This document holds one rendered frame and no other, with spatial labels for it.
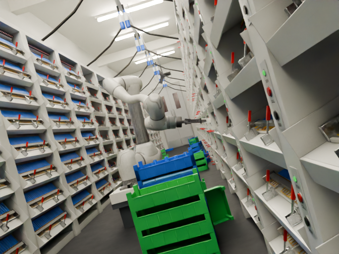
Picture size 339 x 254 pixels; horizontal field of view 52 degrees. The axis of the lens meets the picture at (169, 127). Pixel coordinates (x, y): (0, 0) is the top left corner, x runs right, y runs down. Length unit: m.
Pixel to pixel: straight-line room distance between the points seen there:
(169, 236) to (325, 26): 1.16
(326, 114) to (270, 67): 0.12
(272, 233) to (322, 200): 0.75
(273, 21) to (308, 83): 0.11
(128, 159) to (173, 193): 1.23
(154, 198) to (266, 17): 0.97
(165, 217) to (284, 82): 0.95
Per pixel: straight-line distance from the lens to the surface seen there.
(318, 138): 0.60
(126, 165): 2.58
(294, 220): 0.87
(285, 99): 0.58
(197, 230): 1.43
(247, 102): 1.28
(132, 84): 2.72
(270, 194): 1.12
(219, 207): 2.13
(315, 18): 0.41
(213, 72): 1.99
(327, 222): 0.62
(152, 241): 1.45
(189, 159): 1.67
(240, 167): 1.80
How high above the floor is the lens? 0.59
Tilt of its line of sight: 1 degrees up
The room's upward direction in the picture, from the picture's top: 16 degrees counter-clockwise
